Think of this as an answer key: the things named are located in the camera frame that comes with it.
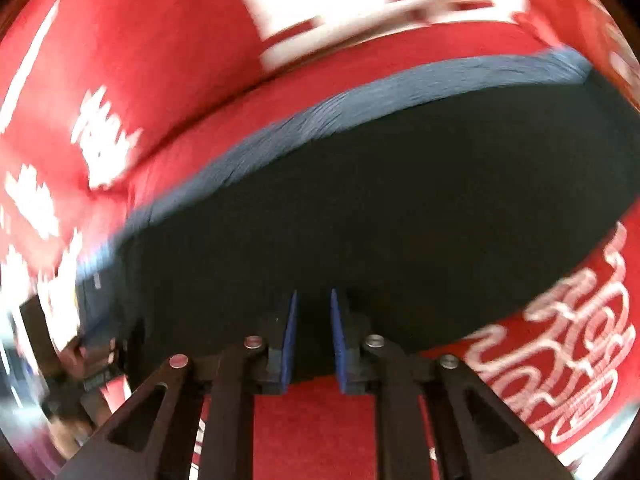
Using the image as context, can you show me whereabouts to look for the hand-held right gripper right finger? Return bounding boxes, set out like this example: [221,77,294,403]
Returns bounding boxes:
[330,287,576,480]

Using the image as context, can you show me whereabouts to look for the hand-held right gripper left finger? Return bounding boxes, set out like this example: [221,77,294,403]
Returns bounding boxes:
[55,289,299,480]

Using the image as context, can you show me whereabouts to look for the black pants with blue waistband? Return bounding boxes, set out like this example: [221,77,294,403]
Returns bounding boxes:
[75,45,640,386]

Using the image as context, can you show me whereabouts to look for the red printed sofa cover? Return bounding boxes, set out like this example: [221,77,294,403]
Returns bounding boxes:
[0,0,640,480]

